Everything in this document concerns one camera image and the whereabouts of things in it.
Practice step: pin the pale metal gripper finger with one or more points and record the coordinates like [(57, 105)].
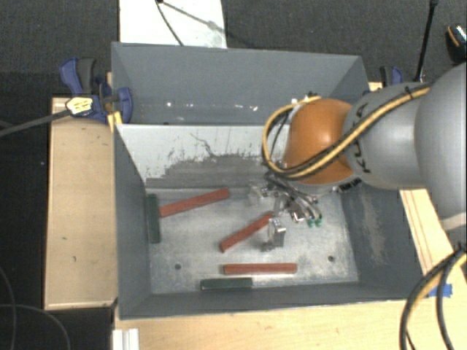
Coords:
[(258, 194), (277, 233)]

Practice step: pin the red-brown flat block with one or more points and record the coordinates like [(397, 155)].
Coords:
[(245, 233), (193, 202), (259, 268)]

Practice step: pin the dark green flat block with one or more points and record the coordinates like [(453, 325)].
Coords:
[(153, 219), (226, 284)]

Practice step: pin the grey metal bin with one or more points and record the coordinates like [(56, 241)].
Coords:
[(226, 86)]

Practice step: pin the pale wood flat board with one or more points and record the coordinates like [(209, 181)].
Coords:
[(80, 213)]

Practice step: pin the black cylinder on white bracket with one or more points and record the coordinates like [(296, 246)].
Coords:
[(349, 186)]

